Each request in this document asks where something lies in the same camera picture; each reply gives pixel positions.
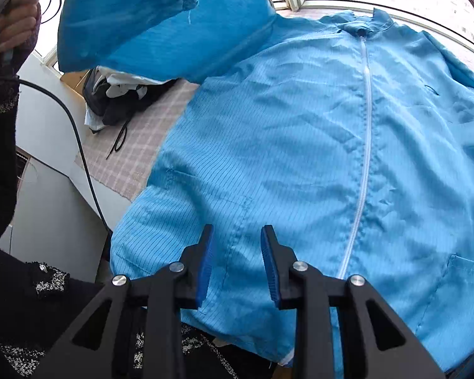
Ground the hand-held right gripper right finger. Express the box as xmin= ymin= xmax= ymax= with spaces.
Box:
xmin=261 ymin=225 xmax=445 ymax=379

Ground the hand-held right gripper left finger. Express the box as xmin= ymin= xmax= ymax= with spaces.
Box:
xmin=35 ymin=224 xmax=215 ymax=379

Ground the blue striped zip jacket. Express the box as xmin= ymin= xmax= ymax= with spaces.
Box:
xmin=57 ymin=0 xmax=474 ymax=376

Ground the pile of mixed clothes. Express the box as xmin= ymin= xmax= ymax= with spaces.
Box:
xmin=82 ymin=66 xmax=178 ymax=134

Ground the person's left hand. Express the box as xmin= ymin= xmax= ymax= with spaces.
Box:
xmin=0 ymin=0 xmax=43 ymax=54

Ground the pale pine board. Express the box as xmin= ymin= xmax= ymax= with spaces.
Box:
xmin=61 ymin=70 xmax=89 ymax=87

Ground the pink plaid mat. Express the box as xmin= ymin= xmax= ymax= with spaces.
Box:
xmin=74 ymin=6 xmax=474 ymax=203

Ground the person's black knit top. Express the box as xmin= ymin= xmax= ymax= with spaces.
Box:
xmin=0 ymin=241 xmax=277 ymax=379

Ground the black drawstring cord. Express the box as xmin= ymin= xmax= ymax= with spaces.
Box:
xmin=106 ymin=120 xmax=132 ymax=159

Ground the black cable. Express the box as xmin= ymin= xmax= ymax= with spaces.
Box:
xmin=18 ymin=0 xmax=113 ymax=233

